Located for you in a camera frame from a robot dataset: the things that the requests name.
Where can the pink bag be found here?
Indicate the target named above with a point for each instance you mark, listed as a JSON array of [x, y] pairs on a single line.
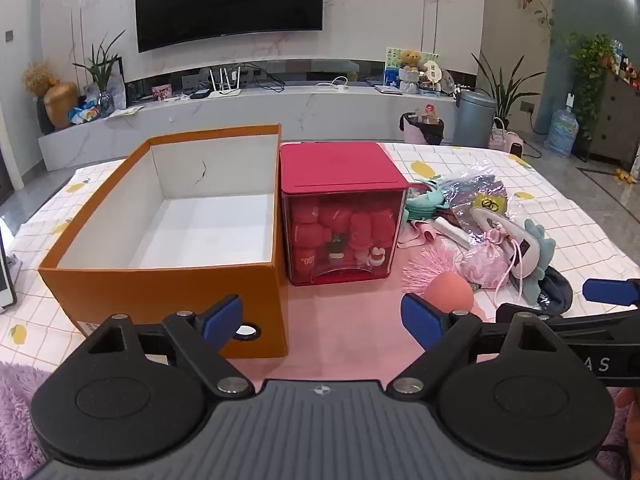
[[510, 141]]

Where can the red storage box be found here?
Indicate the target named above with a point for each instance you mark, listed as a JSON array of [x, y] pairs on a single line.
[[335, 165]]

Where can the brown teddy bear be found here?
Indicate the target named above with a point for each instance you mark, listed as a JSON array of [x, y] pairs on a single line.
[[410, 59]]

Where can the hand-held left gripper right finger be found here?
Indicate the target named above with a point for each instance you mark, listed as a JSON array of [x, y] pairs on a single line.
[[420, 317]]

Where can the pink satin pouch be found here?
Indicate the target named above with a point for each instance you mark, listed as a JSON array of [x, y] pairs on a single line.
[[482, 262]]

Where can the silver plastic bag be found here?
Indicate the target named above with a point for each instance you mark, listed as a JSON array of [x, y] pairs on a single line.
[[475, 182]]

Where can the white tablet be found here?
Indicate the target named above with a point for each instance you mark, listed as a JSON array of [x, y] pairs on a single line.
[[5, 285]]

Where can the green plant in glass vase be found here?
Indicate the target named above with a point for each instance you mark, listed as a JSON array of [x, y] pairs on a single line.
[[102, 75]]

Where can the blue water bottle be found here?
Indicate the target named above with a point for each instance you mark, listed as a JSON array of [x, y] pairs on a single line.
[[561, 132]]

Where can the marble television console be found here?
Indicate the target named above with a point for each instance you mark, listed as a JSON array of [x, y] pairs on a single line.
[[250, 110]]

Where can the coral sponge ball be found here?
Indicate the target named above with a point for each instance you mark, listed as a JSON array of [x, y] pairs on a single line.
[[450, 292]]

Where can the dark cap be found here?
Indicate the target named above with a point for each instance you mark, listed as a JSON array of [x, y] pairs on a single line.
[[557, 285]]

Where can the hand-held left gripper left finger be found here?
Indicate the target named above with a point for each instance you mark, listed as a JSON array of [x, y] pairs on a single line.
[[222, 320]]

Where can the pile of red plush toys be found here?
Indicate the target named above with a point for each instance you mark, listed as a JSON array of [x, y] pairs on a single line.
[[345, 230]]

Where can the person's right hand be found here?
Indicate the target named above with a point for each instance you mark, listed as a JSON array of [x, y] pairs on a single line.
[[631, 420]]

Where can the grey cabinet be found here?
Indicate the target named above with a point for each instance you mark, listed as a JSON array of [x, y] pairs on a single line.
[[620, 110]]

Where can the pink photo card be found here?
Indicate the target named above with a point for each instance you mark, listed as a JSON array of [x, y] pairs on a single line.
[[161, 92]]

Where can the loose papers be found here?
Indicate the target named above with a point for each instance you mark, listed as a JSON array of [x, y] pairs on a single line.
[[125, 111]]

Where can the green ivy plant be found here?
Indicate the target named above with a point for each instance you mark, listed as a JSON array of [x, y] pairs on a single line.
[[592, 60]]

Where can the lemon print tablecloth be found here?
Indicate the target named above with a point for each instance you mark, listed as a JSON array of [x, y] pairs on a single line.
[[575, 200]]

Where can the orange cardboard box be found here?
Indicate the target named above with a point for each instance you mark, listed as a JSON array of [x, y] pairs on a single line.
[[150, 300]]

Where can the blue snack bags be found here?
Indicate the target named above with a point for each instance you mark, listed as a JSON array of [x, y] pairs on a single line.
[[82, 112]]

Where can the pink bin with black bag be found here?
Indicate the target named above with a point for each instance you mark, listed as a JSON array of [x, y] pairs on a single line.
[[422, 132]]

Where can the long-leaf potted plant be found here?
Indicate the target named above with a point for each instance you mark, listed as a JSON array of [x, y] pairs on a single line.
[[502, 90]]

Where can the black television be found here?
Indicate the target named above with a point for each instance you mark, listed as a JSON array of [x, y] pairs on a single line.
[[225, 0]]

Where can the light blue plush toy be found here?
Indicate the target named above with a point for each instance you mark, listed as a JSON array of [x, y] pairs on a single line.
[[542, 250]]

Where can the white plastic bag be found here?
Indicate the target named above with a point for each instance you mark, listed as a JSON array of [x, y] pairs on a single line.
[[119, 90]]

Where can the white router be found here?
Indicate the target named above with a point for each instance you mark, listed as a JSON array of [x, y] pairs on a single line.
[[222, 91]]

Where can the golden vase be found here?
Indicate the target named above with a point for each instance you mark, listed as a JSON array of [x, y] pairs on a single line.
[[60, 105]]

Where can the dried flowers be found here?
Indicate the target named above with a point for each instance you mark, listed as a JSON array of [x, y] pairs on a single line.
[[37, 77]]

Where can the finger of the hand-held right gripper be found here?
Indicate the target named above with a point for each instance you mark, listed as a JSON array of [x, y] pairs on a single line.
[[590, 322], [607, 290]]

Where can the pink table mat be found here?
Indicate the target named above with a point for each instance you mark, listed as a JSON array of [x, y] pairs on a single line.
[[350, 320]]

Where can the grey trash can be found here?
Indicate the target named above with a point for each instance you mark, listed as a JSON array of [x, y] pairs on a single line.
[[472, 120]]

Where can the pink pom-pom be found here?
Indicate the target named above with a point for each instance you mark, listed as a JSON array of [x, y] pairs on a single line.
[[430, 265]]

